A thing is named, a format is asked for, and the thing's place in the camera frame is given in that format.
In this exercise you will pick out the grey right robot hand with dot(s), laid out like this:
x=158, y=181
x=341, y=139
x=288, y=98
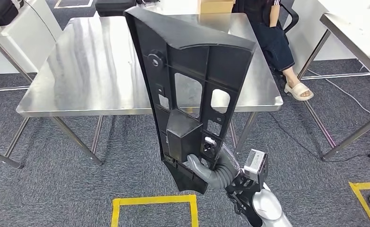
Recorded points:
x=222, y=178

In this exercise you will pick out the black plastic mounting panel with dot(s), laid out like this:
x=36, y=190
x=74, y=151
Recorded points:
x=185, y=31

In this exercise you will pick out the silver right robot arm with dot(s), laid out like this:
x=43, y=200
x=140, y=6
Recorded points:
x=266, y=203

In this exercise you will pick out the stainless steel workbench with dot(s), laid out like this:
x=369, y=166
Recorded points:
x=88, y=69

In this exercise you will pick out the pale slide sandal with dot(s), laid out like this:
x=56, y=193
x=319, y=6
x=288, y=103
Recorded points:
x=297, y=91

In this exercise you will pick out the seated person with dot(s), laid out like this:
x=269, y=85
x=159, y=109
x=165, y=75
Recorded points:
x=276, y=44

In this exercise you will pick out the brown cardboard box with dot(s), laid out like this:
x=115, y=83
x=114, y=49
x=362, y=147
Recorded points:
x=214, y=7

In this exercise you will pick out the black office chair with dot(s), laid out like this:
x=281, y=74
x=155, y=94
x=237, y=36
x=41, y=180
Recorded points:
x=296, y=17

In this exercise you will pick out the white rear table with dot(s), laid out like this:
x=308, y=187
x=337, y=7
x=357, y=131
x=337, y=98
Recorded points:
x=172, y=7

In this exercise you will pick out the white cabinet desk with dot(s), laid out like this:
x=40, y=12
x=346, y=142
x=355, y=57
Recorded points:
x=25, y=37
x=307, y=18

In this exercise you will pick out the black zip carry case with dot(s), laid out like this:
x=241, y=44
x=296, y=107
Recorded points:
x=0, y=12
x=114, y=7

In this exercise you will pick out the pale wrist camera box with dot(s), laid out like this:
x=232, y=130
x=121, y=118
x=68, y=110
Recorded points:
x=254, y=163

